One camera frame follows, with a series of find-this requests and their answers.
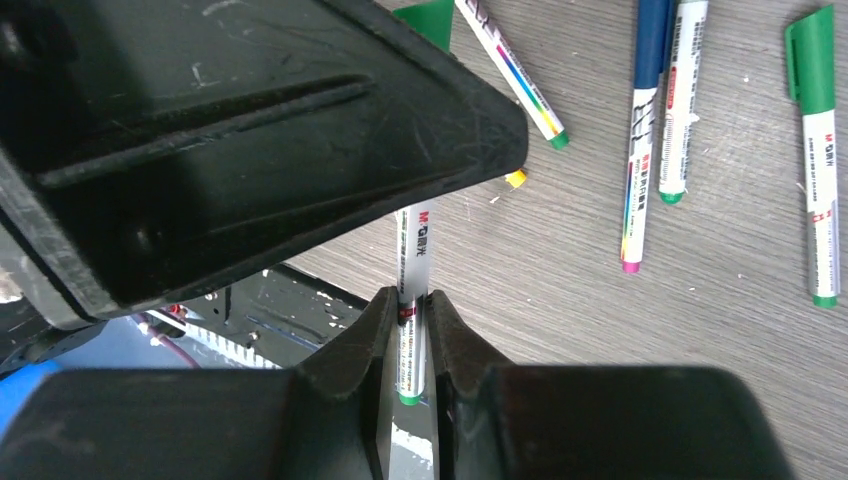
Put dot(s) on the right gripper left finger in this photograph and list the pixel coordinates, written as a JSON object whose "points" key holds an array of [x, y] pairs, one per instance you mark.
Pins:
{"points": [[156, 424]]}

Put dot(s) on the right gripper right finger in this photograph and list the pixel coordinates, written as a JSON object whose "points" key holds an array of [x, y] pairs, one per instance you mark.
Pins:
{"points": [[496, 419]]}

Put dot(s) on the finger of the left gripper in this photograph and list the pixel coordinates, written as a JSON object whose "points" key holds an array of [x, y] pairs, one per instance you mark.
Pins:
{"points": [[153, 151]]}

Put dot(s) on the dark green capped marker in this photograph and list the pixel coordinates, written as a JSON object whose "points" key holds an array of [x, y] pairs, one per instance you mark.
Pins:
{"points": [[414, 261]]}

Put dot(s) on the green pen cap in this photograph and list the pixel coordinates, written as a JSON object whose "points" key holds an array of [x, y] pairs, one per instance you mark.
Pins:
{"points": [[433, 20]]}

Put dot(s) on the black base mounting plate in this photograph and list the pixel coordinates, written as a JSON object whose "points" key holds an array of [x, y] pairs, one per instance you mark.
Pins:
{"points": [[278, 311]]}

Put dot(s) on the yellow capped marker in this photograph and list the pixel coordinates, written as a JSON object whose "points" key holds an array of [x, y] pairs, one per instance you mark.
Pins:
{"points": [[516, 179]]}

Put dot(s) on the light green capped marker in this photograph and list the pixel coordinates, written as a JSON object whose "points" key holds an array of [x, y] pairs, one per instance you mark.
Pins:
{"points": [[507, 63]]}

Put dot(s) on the blue capped marker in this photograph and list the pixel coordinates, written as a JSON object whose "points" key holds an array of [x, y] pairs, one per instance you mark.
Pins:
{"points": [[651, 56]]}

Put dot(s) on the clear capped green marker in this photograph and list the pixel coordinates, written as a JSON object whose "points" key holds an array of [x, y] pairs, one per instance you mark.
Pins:
{"points": [[682, 77]]}

